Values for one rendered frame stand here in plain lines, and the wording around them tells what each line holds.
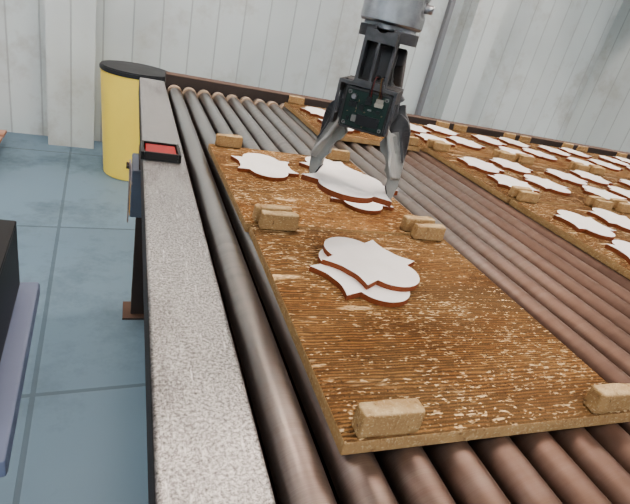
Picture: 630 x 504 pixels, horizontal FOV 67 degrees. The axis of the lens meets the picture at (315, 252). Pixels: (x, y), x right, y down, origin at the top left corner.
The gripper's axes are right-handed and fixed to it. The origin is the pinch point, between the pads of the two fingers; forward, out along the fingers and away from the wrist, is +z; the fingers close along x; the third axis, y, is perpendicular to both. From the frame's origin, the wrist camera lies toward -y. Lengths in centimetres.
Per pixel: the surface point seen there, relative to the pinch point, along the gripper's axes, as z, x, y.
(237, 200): 10.2, -18.6, -5.6
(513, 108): 19, 75, -504
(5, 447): 17.1, -15.8, 42.9
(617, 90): -22, 169, -527
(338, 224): 10.2, -1.6, -9.1
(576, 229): 9, 45, -48
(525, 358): 10.2, 26.9, 13.0
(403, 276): 8.5, 10.9, 5.7
